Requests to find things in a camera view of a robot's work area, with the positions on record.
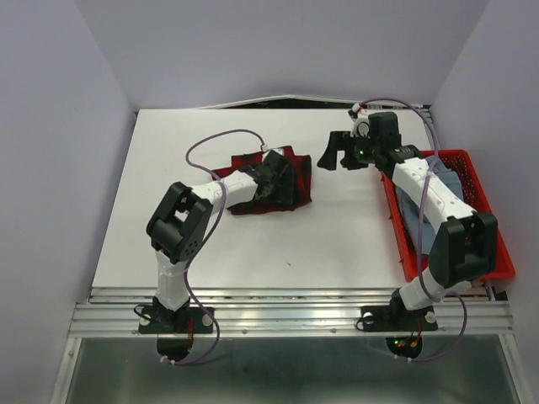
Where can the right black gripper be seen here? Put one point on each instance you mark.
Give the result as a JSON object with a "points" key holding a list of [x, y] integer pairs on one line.
{"points": [[338, 141]]}

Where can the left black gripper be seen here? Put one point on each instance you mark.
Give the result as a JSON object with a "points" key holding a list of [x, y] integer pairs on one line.
{"points": [[281, 194]]}

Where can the red navy plaid skirt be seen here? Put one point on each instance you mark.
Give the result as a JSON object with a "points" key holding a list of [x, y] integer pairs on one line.
{"points": [[303, 166]]}

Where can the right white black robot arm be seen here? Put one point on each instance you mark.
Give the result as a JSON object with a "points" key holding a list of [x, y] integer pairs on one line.
{"points": [[465, 244]]}

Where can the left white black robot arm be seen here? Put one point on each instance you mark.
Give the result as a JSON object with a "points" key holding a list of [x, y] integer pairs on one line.
{"points": [[253, 184]]}

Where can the dark red dotted skirt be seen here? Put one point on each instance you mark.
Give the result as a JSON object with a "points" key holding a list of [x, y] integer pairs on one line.
{"points": [[455, 171]]}

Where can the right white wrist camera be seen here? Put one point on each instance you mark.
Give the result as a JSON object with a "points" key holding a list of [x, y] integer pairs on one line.
{"points": [[361, 124]]}

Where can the aluminium right side rail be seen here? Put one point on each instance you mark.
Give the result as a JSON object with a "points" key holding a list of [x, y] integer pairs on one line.
{"points": [[429, 123]]}

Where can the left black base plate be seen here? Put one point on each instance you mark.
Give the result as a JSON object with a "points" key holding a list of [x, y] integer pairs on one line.
{"points": [[187, 320]]}

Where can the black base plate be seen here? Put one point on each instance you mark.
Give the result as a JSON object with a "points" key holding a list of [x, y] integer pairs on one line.
{"points": [[395, 320], [187, 320]]}

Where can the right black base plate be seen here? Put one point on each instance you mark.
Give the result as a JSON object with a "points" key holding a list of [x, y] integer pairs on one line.
{"points": [[395, 320]]}

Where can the aluminium front rail frame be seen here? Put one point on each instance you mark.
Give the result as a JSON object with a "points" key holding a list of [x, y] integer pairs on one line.
{"points": [[288, 313]]}

